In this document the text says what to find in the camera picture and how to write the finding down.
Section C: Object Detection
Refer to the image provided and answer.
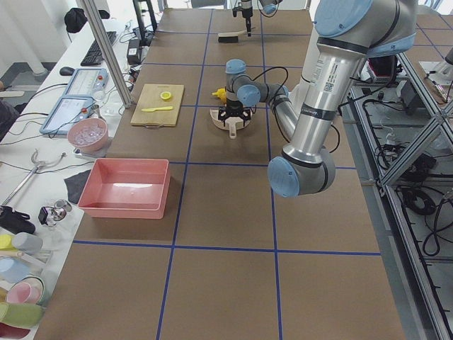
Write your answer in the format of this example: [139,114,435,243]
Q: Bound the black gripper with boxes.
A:
[232,0,253,37]
[217,99,252,127]

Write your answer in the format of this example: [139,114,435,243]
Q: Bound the beige plastic dustpan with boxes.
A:
[210,109,251,139]

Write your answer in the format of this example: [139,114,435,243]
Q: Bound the beige brush black bristles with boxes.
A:
[217,30,248,44]

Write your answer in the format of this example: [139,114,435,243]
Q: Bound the yellow toy corn cob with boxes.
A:
[212,88,227,103]

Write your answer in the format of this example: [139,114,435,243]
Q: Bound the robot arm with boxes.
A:
[218,1,418,197]
[232,0,281,37]

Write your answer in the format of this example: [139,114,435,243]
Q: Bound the pink plastic bin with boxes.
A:
[78,158,171,220]

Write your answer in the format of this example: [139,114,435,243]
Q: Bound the yellow plastic toy knife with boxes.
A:
[141,106,173,113]

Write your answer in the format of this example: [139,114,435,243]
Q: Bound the yellow toy lemon slices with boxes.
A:
[160,91,173,101]

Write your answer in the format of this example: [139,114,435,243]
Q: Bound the wooden cutting board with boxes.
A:
[130,84,185,127]

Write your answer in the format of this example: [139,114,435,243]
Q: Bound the black power adapter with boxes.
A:
[127,39,142,65]

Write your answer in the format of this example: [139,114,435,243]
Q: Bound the pink bowl with ice cubes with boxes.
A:
[67,118,108,153]

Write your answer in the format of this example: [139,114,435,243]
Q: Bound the upper teach pendant tablet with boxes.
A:
[64,67,108,96]

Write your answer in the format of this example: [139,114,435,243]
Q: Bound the teach pendant tablet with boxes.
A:
[64,67,108,96]
[40,96,95,135]

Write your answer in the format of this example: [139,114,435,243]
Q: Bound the black computer keyboard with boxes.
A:
[80,31,117,67]

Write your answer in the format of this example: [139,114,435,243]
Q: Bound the lower teach pendant tablet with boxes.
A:
[40,96,95,135]

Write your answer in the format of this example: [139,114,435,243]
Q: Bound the dark grey cloth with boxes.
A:
[64,170,91,204]

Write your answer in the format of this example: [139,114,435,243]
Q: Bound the black computer mouse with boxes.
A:
[59,67,75,77]

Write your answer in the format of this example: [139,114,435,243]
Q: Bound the metal grabber tool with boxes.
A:
[1,149,67,205]

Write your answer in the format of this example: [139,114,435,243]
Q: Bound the grey cup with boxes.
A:
[11,232,43,254]

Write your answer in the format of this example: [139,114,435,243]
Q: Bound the pink cup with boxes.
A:
[6,277,45,305]

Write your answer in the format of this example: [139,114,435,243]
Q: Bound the light blue cup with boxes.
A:
[0,257,30,283]

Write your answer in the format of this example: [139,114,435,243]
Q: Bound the green cup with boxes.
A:
[1,302,44,329]

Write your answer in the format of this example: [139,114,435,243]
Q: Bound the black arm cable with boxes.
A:
[251,65,294,142]

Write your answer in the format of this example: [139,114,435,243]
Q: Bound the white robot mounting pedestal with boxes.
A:
[289,25,320,111]

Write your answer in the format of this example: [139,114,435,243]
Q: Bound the aluminium frame post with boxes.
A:
[81,0,132,108]

